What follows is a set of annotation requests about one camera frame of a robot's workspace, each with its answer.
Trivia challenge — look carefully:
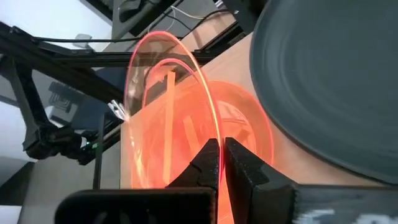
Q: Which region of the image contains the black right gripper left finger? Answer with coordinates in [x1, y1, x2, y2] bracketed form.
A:
[55, 138, 221, 224]

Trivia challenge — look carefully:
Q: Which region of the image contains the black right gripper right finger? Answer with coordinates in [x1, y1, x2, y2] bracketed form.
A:
[224, 138, 398, 224]

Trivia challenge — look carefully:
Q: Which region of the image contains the orange translucent plate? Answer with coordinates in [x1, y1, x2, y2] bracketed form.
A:
[123, 30, 234, 224]
[174, 80, 275, 167]

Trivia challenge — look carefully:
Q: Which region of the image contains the dark grey plate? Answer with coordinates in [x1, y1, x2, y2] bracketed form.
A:
[249, 0, 398, 185]

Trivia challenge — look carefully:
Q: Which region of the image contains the silver aluminium bracket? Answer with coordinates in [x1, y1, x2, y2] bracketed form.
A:
[107, 99, 127, 122]

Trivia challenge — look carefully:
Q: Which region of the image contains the black metal table frame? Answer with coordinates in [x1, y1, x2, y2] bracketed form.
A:
[0, 0, 268, 150]

